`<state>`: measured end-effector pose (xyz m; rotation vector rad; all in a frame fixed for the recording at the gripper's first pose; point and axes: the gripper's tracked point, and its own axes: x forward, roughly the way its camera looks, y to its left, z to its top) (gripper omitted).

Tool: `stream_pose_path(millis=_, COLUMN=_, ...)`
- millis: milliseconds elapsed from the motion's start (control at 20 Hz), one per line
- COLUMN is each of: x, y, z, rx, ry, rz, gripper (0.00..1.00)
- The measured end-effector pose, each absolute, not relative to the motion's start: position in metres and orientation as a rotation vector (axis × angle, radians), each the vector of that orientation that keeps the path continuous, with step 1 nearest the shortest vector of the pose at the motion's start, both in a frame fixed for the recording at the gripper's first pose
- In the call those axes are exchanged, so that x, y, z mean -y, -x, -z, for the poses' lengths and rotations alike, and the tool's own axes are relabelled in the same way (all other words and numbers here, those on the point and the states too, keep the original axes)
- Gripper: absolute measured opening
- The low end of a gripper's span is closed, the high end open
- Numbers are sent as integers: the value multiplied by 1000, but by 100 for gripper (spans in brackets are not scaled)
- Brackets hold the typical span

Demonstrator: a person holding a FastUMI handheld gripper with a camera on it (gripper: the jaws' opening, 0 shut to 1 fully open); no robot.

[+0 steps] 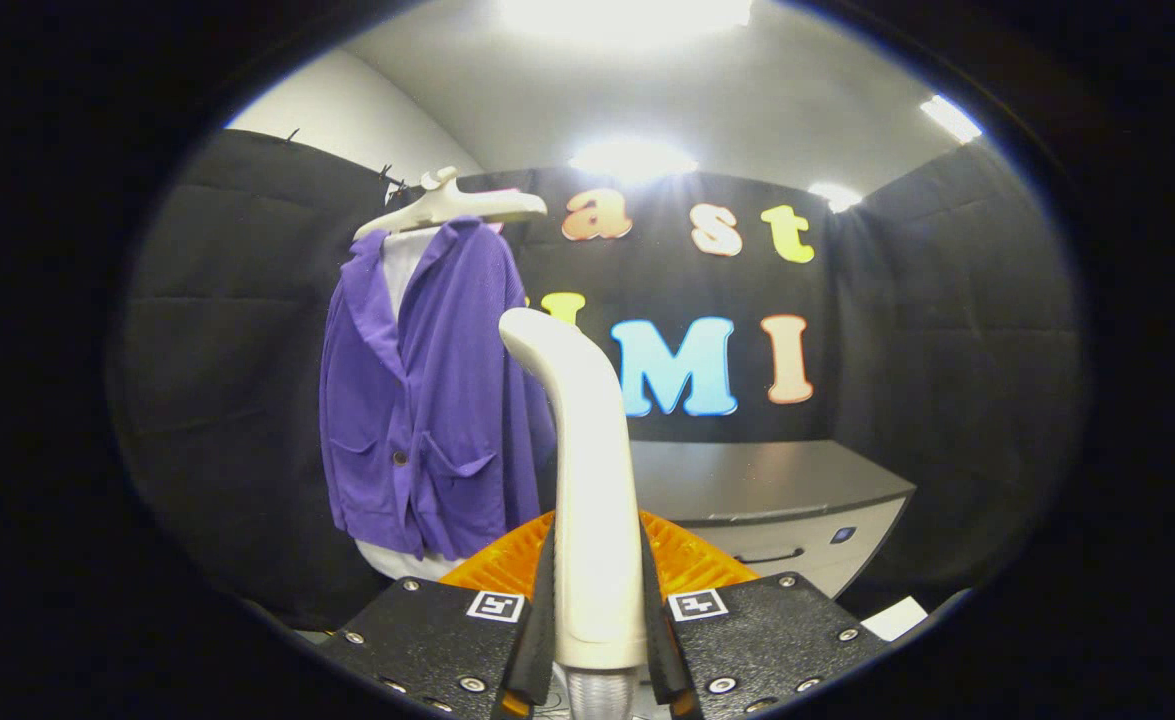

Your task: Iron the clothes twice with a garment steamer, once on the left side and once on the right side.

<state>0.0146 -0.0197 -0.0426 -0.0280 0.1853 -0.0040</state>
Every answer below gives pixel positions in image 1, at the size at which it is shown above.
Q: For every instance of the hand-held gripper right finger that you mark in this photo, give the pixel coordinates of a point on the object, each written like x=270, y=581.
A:
x=767, y=630

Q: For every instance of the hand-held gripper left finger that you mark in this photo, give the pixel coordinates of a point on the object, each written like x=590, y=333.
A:
x=427, y=630

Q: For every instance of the white garment steamer head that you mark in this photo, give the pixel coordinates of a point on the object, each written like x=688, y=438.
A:
x=597, y=480

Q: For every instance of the white undershirt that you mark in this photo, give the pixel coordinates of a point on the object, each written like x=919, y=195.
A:
x=402, y=265

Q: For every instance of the white clothes hanger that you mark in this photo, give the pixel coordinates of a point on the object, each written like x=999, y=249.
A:
x=457, y=205

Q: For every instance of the white paper sheet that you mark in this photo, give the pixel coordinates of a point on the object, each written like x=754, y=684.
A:
x=897, y=618

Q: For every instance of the grey cabinet with dark top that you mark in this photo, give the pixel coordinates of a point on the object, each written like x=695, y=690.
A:
x=767, y=480

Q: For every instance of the small ceiling light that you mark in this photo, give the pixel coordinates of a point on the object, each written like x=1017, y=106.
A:
x=835, y=196

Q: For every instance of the ceiling light above backdrop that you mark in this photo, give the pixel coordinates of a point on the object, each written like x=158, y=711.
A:
x=632, y=160

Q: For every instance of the rectangular ceiling light panel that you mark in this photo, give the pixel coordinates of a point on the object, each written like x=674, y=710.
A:
x=952, y=118

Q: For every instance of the large ceiling light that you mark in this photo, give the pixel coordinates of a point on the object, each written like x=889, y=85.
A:
x=627, y=18

